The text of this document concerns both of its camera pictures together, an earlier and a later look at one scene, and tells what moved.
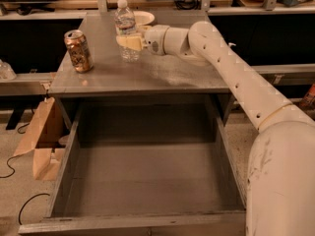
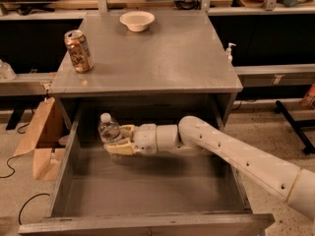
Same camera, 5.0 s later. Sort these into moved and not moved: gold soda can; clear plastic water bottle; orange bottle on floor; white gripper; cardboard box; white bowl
Moved: white gripper; clear plastic water bottle
Not moved: cardboard box; orange bottle on floor; white bowl; gold soda can
